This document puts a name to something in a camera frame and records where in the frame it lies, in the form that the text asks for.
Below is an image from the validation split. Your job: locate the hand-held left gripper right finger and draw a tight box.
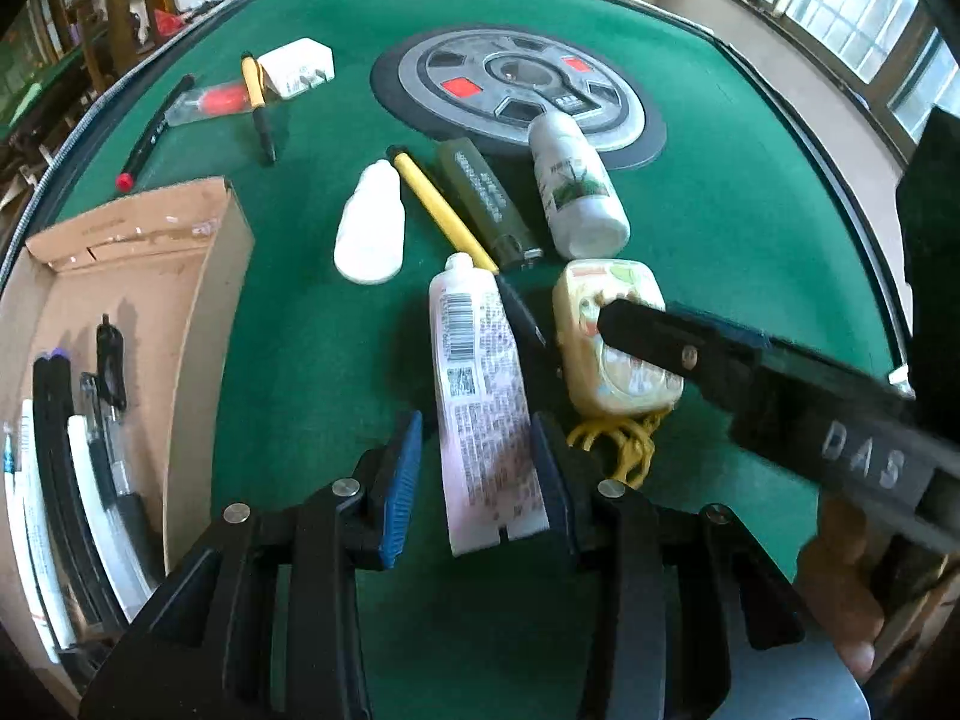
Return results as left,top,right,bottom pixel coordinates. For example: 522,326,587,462
531,412,807,720

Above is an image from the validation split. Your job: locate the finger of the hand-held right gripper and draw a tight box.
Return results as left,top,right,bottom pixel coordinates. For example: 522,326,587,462
667,302,912,400
596,298,764,436

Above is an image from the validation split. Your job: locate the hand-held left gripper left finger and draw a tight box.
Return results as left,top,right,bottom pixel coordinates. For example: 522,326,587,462
79,411,425,720

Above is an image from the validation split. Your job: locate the cream case with yellow cord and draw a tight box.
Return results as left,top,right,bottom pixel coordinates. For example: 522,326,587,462
553,259,685,488

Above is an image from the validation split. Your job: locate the white printed tube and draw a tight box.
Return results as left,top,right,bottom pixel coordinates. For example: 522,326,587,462
429,253,551,557

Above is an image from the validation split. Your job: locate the clear gel pen black grip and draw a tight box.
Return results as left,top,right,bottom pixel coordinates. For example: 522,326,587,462
79,371,166,586

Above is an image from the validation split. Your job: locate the white marker with black print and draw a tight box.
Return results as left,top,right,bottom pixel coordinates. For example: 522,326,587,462
66,414,155,605

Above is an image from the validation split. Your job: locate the cardboard box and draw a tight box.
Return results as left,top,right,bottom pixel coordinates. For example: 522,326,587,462
0,176,256,698

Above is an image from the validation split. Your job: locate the black pen with purple tip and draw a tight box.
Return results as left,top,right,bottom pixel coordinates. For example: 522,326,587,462
32,347,128,635

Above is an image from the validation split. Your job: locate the plain white pen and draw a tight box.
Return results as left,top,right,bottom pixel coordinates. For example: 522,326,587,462
16,397,80,665

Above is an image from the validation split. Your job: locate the person's right hand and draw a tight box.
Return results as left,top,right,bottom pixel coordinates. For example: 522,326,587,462
795,499,886,683

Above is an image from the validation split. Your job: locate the white bottle with green label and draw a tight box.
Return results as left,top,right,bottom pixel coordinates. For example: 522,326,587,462
527,112,631,258

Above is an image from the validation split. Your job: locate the small white bottle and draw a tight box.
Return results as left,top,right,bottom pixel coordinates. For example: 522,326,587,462
334,161,406,286

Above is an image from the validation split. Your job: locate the dark green lighter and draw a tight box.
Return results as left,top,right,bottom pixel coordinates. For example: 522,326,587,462
436,136,545,271

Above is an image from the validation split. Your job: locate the yellow pen with black cap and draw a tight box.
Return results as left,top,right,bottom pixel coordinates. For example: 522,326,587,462
386,144,563,380

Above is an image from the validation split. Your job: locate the short black pen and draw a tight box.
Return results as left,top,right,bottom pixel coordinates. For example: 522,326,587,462
95,313,128,412

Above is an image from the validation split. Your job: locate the window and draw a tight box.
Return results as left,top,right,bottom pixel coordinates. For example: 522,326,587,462
712,0,960,143

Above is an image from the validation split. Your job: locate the round grey table control panel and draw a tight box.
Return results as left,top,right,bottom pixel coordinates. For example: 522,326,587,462
370,26,668,170

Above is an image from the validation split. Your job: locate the yellow and black pen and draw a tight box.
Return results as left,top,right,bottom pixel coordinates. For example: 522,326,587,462
240,52,277,166

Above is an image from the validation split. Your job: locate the clear packet with red tool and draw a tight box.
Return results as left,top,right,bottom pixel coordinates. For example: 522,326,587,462
165,85,252,127

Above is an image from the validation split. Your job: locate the black pen with red cap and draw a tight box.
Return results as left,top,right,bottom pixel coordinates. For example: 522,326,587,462
116,75,196,192

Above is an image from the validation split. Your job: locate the white charger plug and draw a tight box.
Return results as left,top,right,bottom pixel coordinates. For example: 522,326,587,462
257,37,336,100

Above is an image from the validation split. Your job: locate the grey striped table edge trim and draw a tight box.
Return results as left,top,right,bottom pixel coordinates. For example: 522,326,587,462
0,0,263,278

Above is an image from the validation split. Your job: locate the green side table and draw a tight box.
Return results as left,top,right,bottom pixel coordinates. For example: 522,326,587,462
0,37,53,136

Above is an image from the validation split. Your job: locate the wooden chair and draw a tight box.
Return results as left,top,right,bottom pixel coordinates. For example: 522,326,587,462
71,0,162,91

